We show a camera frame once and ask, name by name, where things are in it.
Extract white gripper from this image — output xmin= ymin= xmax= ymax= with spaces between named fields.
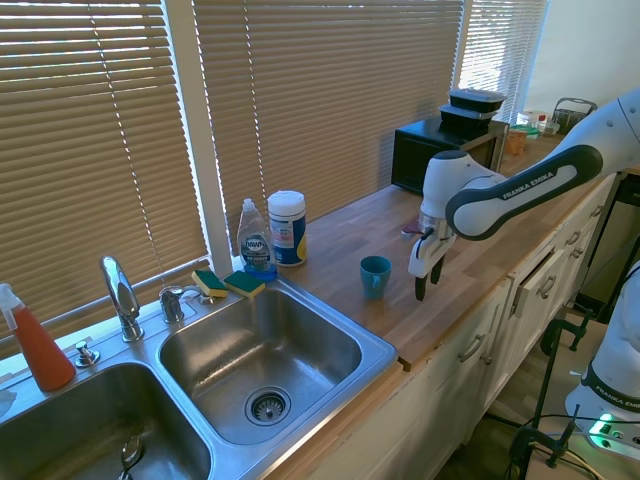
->
xmin=407 ymin=219 xmax=458 ymax=302

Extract teal ceramic mug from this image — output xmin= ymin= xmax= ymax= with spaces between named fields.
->
xmin=359 ymin=255 xmax=393 ymax=302

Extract stainless steel double sink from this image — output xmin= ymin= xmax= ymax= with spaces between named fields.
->
xmin=0 ymin=276 xmax=402 ymax=480

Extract round sink drain strainer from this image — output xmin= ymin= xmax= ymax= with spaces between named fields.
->
xmin=244 ymin=385 xmax=293 ymax=428

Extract chrome sink knob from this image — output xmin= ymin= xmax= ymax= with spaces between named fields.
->
xmin=74 ymin=340 xmax=102 ymax=369

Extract white kitchen cabinets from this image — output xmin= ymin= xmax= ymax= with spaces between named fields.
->
xmin=269 ymin=172 xmax=624 ymax=480

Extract black microwave oven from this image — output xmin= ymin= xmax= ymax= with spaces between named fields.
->
xmin=390 ymin=117 xmax=511 ymax=197

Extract black C-clamp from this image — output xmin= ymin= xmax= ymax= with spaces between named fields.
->
xmin=530 ymin=308 xmax=609 ymax=432
xmin=508 ymin=403 xmax=582 ymax=480

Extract disinfecting wipes canister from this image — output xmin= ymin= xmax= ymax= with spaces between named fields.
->
xmin=266 ymin=188 xmax=309 ymax=269

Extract orange food package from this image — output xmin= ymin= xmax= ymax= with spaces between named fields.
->
xmin=503 ymin=126 xmax=532 ymax=157

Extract black plastic food container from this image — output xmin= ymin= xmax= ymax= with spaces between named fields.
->
xmin=447 ymin=88 xmax=507 ymax=113
xmin=438 ymin=103 xmax=497 ymax=134

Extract clear dish soap bottle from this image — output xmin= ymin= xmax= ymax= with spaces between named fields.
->
xmin=236 ymin=197 xmax=279 ymax=283

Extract yellow green sponge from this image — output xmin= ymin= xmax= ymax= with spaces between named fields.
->
xmin=191 ymin=269 xmax=229 ymax=299
xmin=222 ymin=270 xmax=267 ymax=302

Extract clear jar with lid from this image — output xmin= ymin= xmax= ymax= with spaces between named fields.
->
xmin=518 ymin=108 xmax=550 ymax=135

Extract black dishwasher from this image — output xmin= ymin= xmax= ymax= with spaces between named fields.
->
xmin=582 ymin=172 xmax=640 ymax=321

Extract tan window blind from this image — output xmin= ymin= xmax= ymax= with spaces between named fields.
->
xmin=0 ymin=0 xmax=212 ymax=359
xmin=458 ymin=0 xmax=550 ymax=126
xmin=191 ymin=0 xmax=467 ymax=241

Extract chrome kitchen faucet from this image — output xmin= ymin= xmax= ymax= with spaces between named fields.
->
xmin=98 ymin=255 xmax=146 ymax=343

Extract orange-red spray bottle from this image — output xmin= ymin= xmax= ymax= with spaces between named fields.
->
xmin=0 ymin=282 xmax=78 ymax=393

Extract wire basket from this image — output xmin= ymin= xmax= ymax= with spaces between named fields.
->
xmin=551 ymin=96 xmax=599 ymax=137

